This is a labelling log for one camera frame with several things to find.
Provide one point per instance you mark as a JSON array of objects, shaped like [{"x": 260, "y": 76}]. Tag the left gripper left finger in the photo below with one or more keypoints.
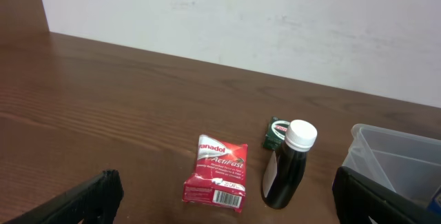
[{"x": 95, "y": 200}]

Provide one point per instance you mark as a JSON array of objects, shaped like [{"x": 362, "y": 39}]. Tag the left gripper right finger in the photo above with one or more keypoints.
[{"x": 360, "y": 200}]

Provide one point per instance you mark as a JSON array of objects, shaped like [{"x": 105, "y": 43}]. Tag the blue medicine box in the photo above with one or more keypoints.
[{"x": 435, "y": 202}]

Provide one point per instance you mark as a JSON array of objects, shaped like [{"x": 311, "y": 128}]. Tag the clear plastic container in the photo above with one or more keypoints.
[{"x": 406, "y": 164}]

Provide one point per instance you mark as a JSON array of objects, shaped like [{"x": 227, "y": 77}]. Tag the dark bottle white cap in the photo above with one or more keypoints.
[{"x": 287, "y": 164}]

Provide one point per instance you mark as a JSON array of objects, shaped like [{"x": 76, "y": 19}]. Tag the green Zam-Buk box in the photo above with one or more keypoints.
[{"x": 275, "y": 134}]

